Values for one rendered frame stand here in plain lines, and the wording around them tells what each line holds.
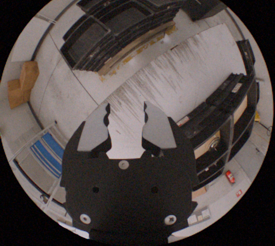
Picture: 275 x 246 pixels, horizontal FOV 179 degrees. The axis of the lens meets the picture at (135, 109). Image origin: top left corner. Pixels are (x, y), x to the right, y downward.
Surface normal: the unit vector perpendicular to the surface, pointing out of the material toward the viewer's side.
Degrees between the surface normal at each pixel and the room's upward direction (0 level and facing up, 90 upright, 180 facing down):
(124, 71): 0
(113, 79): 0
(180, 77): 0
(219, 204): 90
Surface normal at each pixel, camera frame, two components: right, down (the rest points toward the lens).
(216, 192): -0.63, -0.74
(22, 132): 0.78, -0.58
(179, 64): -0.04, 0.33
